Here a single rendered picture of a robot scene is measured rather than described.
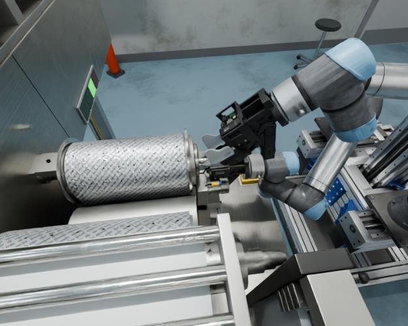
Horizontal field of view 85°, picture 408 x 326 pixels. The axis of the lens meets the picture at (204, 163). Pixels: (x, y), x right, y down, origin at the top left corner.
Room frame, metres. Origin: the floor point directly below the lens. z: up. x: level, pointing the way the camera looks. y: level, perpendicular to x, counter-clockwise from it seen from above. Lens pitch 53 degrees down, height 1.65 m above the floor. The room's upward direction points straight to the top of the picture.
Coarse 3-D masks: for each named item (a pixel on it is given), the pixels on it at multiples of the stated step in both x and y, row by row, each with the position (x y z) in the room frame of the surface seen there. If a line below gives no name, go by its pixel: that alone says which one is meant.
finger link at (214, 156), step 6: (210, 150) 0.31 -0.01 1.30; (216, 150) 0.31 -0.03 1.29; (222, 150) 0.31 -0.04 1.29; (228, 150) 0.31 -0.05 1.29; (210, 156) 0.31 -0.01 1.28; (216, 156) 0.31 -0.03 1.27; (222, 156) 0.31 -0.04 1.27; (228, 156) 0.30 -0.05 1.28; (204, 162) 0.32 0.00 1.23; (210, 162) 0.31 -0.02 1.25; (216, 162) 0.30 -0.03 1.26
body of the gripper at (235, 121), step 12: (252, 96) 0.35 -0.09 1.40; (264, 96) 0.34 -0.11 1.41; (228, 108) 0.37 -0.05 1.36; (240, 108) 0.35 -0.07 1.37; (252, 108) 0.34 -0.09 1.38; (264, 108) 0.33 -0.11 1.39; (276, 108) 0.32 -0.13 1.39; (228, 120) 0.35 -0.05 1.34; (240, 120) 0.31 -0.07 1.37; (252, 120) 0.32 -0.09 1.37; (264, 120) 0.33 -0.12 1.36; (276, 120) 0.33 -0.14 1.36; (228, 132) 0.31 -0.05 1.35; (240, 132) 0.31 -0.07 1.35; (252, 132) 0.31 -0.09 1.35; (228, 144) 0.30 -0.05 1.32; (240, 144) 0.31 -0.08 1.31; (252, 144) 0.31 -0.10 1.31
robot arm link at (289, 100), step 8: (288, 80) 0.36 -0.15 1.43; (280, 88) 0.35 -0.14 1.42; (288, 88) 0.34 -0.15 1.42; (296, 88) 0.33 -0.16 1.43; (272, 96) 0.35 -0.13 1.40; (280, 96) 0.33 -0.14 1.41; (288, 96) 0.33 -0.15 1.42; (296, 96) 0.32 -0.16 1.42; (280, 104) 0.32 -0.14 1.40; (288, 104) 0.32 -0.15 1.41; (296, 104) 0.32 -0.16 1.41; (304, 104) 0.31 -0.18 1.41; (280, 112) 0.32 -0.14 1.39; (288, 112) 0.31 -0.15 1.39; (296, 112) 0.31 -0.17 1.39; (304, 112) 0.31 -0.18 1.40; (288, 120) 0.32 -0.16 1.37
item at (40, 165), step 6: (36, 156) 0.30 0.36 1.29; (42, 156) 0.29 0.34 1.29; (48, 156) 0.29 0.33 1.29; (54, 156) 0.29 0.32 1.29; (36, 162) 0.28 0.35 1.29; (42, 162) 0.28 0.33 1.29; (48, 162) 0.28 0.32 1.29; (54, 162) 0.28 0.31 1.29; (30, 168) 0.26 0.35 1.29; (36, 168) 0.26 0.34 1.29; (42, 168) 0.26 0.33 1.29; (48, 168) 0.26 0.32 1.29; (54, 168) 0.26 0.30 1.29; (30, 174) 0.25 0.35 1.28; (36, 174) 0.25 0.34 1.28; (42, 174) 0.25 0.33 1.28; (48, 174) 0.26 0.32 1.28; (54, 174) 0.26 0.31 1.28
